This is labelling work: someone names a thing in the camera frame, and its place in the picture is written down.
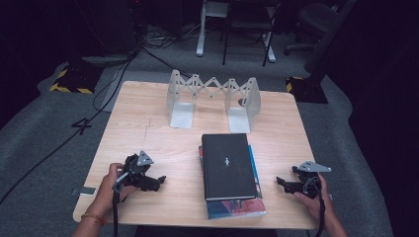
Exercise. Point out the dark equipment stand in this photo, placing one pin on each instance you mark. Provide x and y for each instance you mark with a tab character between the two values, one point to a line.
108	33

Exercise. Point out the white desk frame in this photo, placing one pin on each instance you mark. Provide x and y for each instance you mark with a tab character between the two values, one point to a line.
201	36

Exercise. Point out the person's right hand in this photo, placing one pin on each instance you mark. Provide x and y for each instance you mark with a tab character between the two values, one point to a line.
318	205

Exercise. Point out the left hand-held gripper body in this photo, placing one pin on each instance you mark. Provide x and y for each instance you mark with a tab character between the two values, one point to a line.
140	171

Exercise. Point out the blue paperback book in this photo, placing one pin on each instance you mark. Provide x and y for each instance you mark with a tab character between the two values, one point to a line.
252	154

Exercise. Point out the black yellow striped stand base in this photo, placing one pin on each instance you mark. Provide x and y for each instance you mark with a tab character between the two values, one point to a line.
308	90
77	79

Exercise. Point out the black office chair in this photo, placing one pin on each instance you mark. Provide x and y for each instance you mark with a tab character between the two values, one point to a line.
313	19

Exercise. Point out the person's left hand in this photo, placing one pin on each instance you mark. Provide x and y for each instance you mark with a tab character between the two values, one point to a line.
108	191

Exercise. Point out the black hardcover book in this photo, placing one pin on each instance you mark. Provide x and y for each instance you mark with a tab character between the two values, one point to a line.
227	164

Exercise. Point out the white expandable metal bookend rack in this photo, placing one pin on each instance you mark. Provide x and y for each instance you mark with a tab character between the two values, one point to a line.
181	115

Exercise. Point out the red and blue illustrated book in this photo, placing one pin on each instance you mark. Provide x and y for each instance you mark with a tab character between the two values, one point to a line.
235	209

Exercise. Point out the black metal chair frame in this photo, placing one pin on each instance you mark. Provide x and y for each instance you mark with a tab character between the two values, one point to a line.
227	36

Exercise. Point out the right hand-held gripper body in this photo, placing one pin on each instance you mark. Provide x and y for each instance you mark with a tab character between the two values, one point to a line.
309	184

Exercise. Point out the dark slanted stand pole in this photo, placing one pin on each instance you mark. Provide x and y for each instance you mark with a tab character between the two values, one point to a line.
324	42

